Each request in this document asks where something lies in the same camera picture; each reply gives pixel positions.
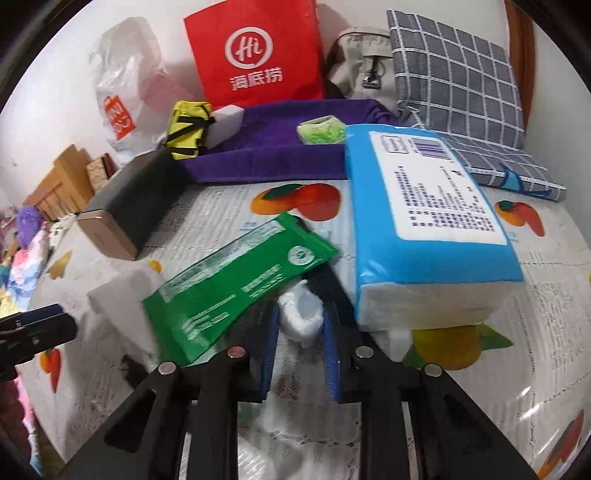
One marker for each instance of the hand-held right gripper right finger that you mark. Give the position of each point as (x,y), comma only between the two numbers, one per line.
(330,355)

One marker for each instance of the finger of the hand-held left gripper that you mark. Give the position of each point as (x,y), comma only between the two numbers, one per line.
(51,332)
(41,315)

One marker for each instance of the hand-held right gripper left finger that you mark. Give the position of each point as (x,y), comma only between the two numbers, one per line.
(270,350)

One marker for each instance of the purple fabric basket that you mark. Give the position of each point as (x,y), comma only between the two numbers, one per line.
(277,152)

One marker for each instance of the green and white tissue packet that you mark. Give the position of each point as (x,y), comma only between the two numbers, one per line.
(322,130)

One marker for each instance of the white sponge block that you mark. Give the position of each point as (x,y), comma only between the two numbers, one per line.
(224,122)

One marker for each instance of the purple plush toy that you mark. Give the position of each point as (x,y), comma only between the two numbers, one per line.
(27,221)

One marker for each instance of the wooden headboard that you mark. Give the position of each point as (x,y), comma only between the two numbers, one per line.
(60,180)

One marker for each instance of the dark green box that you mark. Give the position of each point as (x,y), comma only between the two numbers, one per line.
(124,203)

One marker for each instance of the brown book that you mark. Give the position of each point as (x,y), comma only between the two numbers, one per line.
(99,173)

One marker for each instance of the blue tissue pack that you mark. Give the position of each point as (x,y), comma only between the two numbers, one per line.
(425,207)

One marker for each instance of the fruit print tablecloth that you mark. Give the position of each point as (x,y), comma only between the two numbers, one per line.
(531,323)

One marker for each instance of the white plastic shopping bag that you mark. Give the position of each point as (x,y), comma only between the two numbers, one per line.
(120,92)

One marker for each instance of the grey checked cushion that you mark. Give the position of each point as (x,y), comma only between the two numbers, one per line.
(452,92)

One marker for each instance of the beige canvas bag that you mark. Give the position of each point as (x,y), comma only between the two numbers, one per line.
(360,60)

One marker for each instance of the red paper bag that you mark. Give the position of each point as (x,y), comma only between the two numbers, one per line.
(258,50)

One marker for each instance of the brown wooden door frame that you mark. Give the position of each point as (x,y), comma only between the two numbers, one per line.
(519,55)

